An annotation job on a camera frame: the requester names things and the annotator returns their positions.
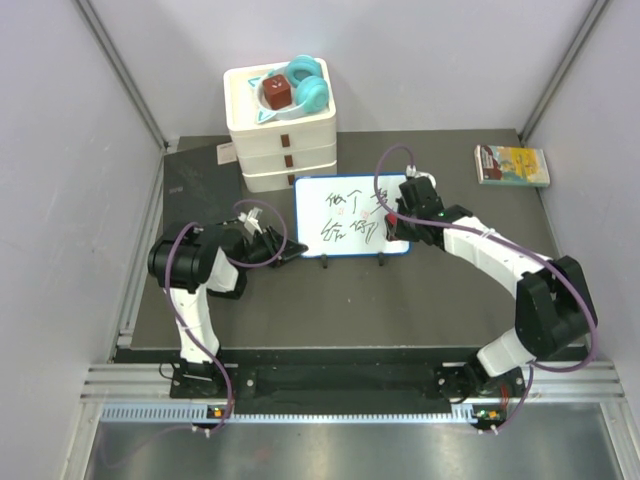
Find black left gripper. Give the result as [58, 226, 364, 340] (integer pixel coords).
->
[238, 224, 308, 271]

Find red black whiteboard eraser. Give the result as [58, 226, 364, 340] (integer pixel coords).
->
[384, 214, 397, 241]

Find blue framed whiteboard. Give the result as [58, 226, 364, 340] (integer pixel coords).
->
[294, 173, 411, 258]

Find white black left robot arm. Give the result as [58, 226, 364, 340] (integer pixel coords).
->
[147, 222, 309, 399]

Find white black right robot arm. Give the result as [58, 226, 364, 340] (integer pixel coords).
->
[385, 177, 597, 396]

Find colourful illustrated book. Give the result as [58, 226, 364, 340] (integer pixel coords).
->
[474, 145, 551, 187]

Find white stacked drawer box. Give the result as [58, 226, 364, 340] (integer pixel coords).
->
[223, 56, 337, 193]

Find black notebook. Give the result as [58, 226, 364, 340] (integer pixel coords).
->
[162, 143, 242, 230]

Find dark red cube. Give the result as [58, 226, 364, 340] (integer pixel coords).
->
[262, 74, 292, 110]

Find teal cat ear headphones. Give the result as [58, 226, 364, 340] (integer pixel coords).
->
[248, 55, 330, 125]

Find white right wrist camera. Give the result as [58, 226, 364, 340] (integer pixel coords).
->
[405, 165, 436, 186]

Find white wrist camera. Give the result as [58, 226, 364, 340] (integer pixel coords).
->
[238, 207, 263, 235]
[405, 165, 436, 186]

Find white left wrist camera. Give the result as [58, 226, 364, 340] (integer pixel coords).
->
[238, 207, 263, 235]

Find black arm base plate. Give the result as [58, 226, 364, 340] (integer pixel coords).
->
[169, 363, 532, 404]

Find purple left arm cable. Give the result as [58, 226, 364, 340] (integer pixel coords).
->
[99, 199, 288, 466]

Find white slotted cable duct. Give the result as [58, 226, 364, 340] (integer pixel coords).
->
[100, 402, 503, 425]

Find aluminium frame rail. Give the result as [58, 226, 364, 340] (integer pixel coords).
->
[81, 362, 624, 411]

